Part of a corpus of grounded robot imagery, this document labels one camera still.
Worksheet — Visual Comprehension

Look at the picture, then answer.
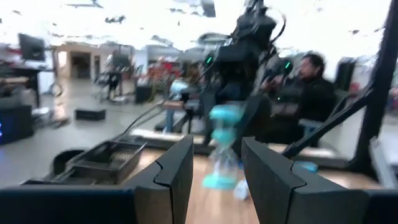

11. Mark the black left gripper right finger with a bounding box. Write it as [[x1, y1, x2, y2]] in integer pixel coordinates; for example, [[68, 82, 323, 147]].
[[241, 137, 343, 224]]

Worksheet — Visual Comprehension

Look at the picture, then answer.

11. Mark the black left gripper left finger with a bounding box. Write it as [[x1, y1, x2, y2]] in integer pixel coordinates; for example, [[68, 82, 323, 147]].
[[124, 134, 194, 224]]

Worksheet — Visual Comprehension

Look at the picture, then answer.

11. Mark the white pencil sharpener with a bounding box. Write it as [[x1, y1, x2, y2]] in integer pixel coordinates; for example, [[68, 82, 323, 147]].
[[233, 179, 251, 201]]

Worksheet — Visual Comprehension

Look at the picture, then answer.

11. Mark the teal rectangular timer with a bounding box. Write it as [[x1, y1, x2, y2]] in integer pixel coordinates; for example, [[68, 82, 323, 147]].
[[292, 160, 320, 174]]

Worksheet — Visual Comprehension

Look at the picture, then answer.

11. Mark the teal hourglass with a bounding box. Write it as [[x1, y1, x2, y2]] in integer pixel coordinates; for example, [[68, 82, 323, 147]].
[[201, 104, 245, 191]]

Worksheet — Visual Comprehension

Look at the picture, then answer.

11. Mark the black plastic basket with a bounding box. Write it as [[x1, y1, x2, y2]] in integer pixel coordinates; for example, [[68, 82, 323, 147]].
[[20, 139, 147, 187]]

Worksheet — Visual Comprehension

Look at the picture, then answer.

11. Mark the person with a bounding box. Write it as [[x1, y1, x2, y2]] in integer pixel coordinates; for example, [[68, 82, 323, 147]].
[[261, 52, 338, 147]]

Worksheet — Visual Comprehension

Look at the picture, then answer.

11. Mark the black floor box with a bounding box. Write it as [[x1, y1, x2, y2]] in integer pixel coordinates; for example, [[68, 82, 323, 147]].
[[74, 108, 107, 121]]

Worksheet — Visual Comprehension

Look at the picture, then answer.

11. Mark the computer with blue light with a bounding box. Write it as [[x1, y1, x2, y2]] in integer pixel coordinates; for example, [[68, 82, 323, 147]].
[[0, 104, 35, 146]]

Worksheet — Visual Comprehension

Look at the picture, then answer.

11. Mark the black monitor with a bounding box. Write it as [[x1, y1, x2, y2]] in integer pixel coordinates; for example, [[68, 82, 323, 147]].
[[17, 32, 47, 62]]

